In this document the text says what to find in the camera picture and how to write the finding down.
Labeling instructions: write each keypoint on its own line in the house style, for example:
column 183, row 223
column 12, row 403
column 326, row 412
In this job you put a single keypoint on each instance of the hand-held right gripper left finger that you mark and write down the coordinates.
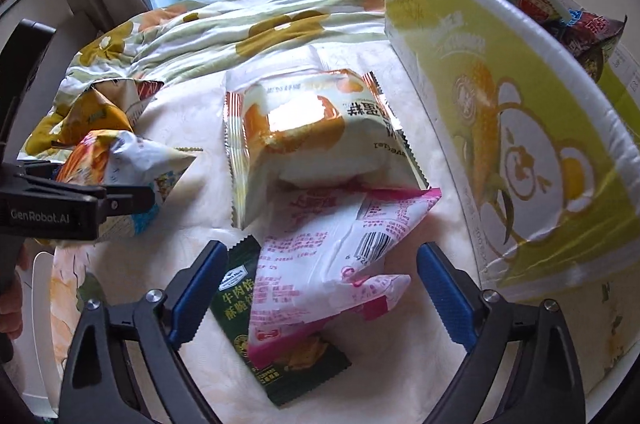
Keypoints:
column 197, row 294

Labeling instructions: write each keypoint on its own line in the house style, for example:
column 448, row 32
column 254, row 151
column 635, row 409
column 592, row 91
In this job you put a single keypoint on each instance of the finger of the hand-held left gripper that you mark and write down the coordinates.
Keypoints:
column 127, row 201

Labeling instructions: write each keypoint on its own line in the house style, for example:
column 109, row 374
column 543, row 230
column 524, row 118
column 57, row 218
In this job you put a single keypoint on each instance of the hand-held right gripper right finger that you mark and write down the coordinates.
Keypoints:
column 440, row 284

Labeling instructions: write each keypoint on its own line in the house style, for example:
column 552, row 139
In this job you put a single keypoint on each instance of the orange and white snack bag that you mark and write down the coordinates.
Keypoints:
column 135, row 164

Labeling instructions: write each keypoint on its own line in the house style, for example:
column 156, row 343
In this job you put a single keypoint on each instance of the pink and white snack packet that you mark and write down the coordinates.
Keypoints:
column 320, row 264

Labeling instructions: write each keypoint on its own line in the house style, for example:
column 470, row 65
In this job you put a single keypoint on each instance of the yellow-green cardboard box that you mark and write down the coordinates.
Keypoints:
column 500, row 79

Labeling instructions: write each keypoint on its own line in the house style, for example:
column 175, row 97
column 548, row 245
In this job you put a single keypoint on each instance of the dark purple snack packet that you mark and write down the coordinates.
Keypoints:
column 595, row 39

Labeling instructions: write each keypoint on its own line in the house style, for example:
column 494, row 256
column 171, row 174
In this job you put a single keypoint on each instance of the person's left hand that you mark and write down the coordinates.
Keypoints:
column 10, row 309

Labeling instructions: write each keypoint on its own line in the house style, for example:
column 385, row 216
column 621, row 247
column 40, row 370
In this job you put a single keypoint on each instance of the dark green snack packet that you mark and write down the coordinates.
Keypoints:
column 235, row 304

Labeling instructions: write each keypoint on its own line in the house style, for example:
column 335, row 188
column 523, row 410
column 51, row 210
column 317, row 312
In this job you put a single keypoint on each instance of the yellow triangular snack bag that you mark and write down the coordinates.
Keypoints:
column 100, row 114

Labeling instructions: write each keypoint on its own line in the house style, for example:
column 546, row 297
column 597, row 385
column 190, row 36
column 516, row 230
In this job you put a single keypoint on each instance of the white plastic object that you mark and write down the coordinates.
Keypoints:
column 45, row 329

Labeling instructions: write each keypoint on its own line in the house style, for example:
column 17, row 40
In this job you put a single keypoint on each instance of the orange and white cake packet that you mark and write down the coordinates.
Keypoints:
column 300, row 144

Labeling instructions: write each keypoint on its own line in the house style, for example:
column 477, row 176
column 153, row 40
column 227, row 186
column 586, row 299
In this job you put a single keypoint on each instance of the floral blanket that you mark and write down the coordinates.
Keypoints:
column 225, row 24

